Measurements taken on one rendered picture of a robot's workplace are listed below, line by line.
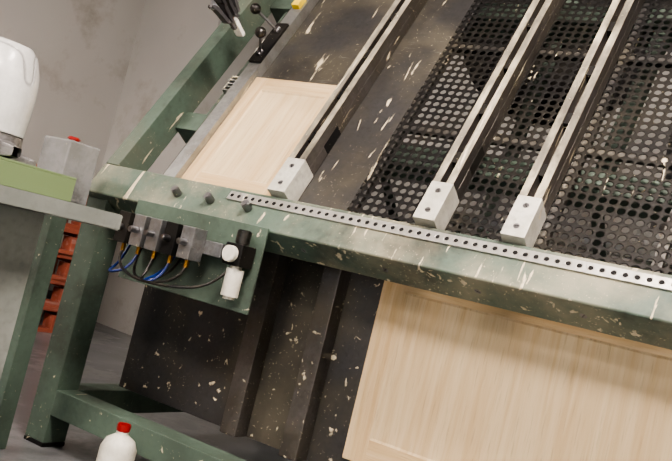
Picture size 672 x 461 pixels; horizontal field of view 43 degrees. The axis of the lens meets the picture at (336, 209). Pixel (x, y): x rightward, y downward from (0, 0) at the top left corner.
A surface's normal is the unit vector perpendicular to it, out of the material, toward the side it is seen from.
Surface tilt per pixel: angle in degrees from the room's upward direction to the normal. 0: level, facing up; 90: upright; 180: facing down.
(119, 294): 90
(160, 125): 90
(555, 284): 60
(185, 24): 90
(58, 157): 90
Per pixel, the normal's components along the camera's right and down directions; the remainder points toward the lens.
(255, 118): -0.32, -0.65
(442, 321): -0.51, -0.18
